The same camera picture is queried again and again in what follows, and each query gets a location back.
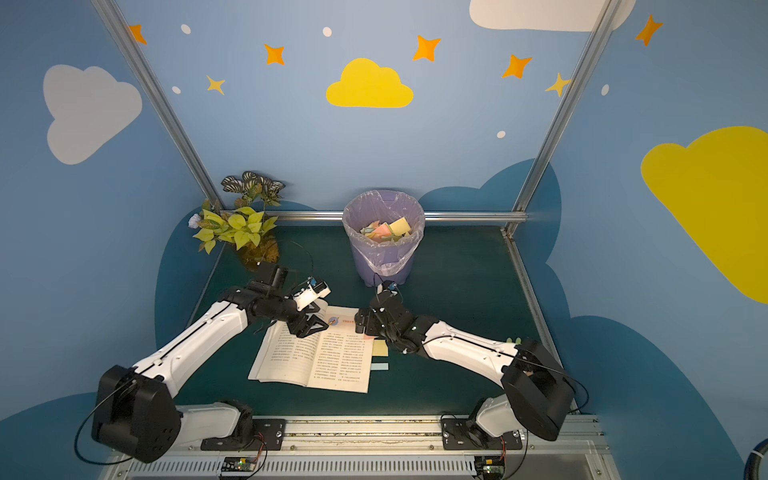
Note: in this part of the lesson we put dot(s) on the potted green plant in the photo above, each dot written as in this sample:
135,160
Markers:
247,227

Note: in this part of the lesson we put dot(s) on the aluminium frame right post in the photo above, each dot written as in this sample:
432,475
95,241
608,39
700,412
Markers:
582,73

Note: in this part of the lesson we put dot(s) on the green circuit board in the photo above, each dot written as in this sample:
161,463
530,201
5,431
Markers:
239,465
489,468

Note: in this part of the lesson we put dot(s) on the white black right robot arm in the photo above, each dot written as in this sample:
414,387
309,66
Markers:
537,390

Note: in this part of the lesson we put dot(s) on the right green circuit board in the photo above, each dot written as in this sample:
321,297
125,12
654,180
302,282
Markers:
489,468

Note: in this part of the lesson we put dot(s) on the translucent bin liner bag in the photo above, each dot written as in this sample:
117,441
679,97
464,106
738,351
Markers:
384,243

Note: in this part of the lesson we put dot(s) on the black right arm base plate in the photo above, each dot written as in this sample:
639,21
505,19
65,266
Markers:
463,434

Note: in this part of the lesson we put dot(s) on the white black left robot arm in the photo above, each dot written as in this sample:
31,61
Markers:
135,411

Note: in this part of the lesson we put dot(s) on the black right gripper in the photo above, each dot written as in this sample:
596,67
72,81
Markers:
377,318

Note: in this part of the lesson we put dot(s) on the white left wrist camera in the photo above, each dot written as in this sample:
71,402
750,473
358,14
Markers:
310,292

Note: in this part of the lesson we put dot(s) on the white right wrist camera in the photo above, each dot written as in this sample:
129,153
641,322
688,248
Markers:
388,286

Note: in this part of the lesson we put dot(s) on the science magazine book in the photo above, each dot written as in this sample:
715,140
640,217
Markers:
337,358

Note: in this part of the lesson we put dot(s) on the purple trash bin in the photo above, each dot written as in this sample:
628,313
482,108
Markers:
384,258

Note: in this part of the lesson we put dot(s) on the aluminium frame left post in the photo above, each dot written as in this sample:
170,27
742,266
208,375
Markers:
118,28

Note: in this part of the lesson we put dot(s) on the yellow sticky note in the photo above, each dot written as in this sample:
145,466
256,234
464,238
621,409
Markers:
380,348

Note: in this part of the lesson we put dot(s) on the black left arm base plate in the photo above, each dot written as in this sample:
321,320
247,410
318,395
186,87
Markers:
252,435

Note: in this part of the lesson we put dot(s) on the aluminium front rail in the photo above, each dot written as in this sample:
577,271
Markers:
385,447

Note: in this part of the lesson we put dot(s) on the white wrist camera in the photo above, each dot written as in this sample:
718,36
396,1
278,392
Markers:
388,286
310,292

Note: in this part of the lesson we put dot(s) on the aluminium frame post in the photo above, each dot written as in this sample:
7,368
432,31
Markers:
118,28
582,73

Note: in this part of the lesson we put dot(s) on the discarded sticky notes pile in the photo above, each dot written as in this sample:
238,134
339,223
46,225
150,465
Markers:
380,231

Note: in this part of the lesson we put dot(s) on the aluminium frame back bar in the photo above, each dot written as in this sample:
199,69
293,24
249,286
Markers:
440,217

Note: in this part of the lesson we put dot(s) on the left green circuit board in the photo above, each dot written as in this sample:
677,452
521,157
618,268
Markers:
239,465

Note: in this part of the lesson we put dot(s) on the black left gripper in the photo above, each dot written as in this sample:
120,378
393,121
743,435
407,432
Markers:
298,318

